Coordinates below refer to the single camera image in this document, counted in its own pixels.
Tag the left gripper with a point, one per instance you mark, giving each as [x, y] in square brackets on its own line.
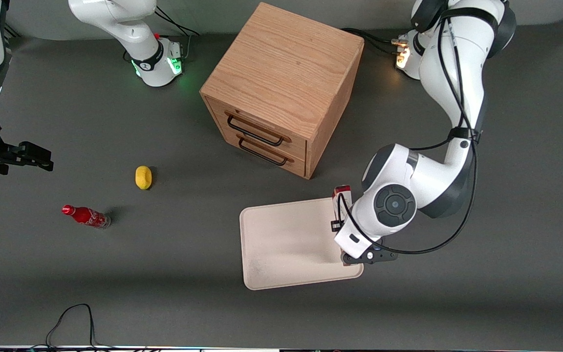
[335, 226]

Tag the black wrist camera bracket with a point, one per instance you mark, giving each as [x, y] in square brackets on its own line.
[379, 256]

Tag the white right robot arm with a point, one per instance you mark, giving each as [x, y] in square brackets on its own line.
[130, 29]

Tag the red cola bottle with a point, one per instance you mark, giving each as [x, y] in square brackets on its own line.
[86, 215]

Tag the yellow lemon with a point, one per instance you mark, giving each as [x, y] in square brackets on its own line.
[143, 177]

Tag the white rectangular plastic tray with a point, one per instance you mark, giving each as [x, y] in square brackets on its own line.
[286, 242]

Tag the wooden two-drawer cabinet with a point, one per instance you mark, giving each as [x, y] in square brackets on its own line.
[286, 68]

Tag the red cookie box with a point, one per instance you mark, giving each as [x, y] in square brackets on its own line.
[342, 193]

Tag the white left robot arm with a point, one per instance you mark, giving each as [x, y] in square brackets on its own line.
[433, 181]

